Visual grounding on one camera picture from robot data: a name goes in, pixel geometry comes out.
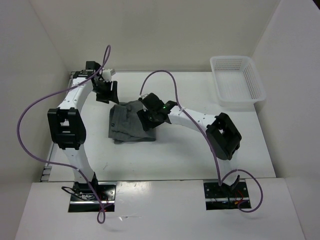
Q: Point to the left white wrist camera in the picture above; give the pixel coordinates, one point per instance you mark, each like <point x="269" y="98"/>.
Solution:
<point x="106" y="75"/>

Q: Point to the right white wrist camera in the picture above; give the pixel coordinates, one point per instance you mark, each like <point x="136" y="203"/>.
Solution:
<point x="141" y="97"/>

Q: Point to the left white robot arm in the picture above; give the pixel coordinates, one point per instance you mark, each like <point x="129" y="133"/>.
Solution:
<point x="67" y="128"/>

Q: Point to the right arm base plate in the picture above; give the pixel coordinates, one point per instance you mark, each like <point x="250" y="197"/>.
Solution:
<point x="226" y="197"/>

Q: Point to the grey shorts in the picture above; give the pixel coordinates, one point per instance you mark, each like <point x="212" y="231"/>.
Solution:
<point x="125" y="125"/>

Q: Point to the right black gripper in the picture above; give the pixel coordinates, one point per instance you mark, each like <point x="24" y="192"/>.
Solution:
<point x="142" y="115"/>

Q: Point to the white plastic basket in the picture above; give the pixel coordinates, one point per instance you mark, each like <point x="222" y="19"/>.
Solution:
<point x="237" y="81"/>

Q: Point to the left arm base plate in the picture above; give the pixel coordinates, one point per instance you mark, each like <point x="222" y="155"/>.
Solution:
<point x="83" y="200"/>

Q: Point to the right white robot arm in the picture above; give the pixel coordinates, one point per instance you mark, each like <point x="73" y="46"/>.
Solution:
<point x="219" y="131"/>

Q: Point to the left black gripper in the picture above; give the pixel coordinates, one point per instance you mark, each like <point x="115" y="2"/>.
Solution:
<point x="112" y="96"/>

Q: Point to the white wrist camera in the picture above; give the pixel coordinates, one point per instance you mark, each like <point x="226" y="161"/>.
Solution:
<point x="106" y="75"/>
<point x="141" y="97"/>

